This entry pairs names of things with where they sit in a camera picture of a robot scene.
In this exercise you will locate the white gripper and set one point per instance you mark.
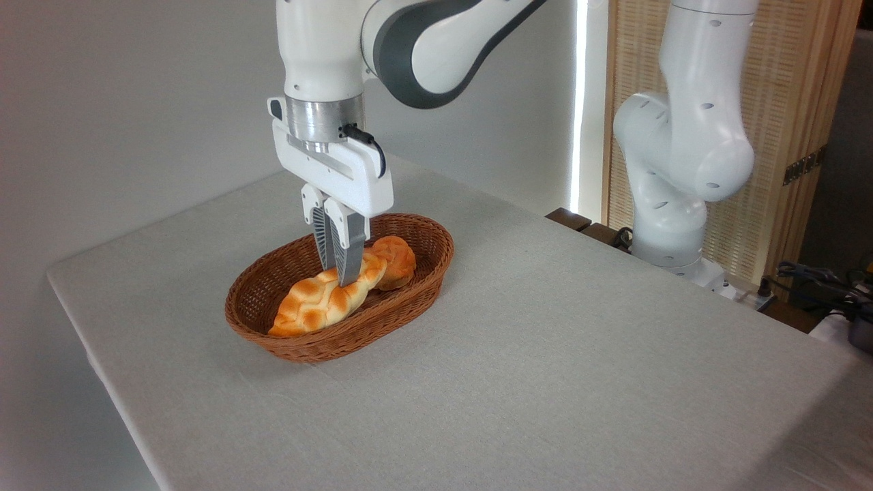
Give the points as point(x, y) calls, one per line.
point(354, 177)

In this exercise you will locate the long braided bread loaf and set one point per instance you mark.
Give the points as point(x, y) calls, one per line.
point(314, 307)

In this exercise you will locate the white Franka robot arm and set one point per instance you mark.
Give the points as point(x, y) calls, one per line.
point(320, 54)

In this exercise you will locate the round knotted bread roll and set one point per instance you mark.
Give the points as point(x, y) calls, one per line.
point(399, 262)

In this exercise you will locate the brown wicker basket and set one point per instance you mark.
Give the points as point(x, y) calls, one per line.
point(259, 300)

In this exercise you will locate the light grey tablecloth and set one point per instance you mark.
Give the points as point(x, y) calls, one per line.
point(545, 375)

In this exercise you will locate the white power strip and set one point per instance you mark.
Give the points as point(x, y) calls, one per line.
point(747, 294)

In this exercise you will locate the black metal screen hinge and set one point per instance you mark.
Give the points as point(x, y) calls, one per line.
point(805, 166)

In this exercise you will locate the bamboo and wood screen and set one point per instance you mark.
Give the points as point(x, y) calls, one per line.
point(798, 68)

